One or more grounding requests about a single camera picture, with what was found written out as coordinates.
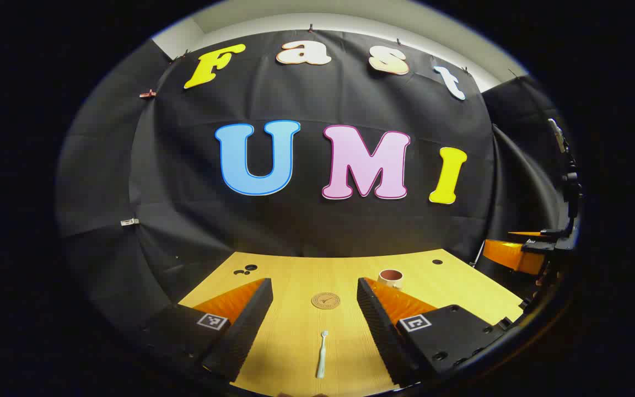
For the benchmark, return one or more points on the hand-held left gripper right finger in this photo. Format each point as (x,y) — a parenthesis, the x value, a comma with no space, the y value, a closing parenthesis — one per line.
(381,336)

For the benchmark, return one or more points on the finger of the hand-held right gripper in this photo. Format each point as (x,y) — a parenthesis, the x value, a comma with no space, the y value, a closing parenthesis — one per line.
(529,236)
(513,256)

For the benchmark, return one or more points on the red cloth clip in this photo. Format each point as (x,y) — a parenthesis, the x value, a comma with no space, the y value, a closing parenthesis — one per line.
(148,94)

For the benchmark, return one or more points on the round cork coaster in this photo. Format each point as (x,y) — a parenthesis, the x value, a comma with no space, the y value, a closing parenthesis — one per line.
(326,300)

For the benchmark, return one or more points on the beige cup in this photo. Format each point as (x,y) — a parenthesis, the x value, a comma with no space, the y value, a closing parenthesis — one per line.
(392,280)

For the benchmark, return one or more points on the silver cloth clip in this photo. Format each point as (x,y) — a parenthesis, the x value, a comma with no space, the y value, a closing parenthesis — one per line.
(129,221)

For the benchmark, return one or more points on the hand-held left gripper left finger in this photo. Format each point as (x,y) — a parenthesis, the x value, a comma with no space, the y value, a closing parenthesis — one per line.
(243,336)

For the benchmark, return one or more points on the black backdrop cloth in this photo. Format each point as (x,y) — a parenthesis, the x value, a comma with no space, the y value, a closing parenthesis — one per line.
(306,220)

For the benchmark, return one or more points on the pale green toothbrush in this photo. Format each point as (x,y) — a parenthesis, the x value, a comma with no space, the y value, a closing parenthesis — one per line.
(322,355)

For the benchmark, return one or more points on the yellow wooden desktop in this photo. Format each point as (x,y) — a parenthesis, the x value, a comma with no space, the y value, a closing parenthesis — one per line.
(295,331)

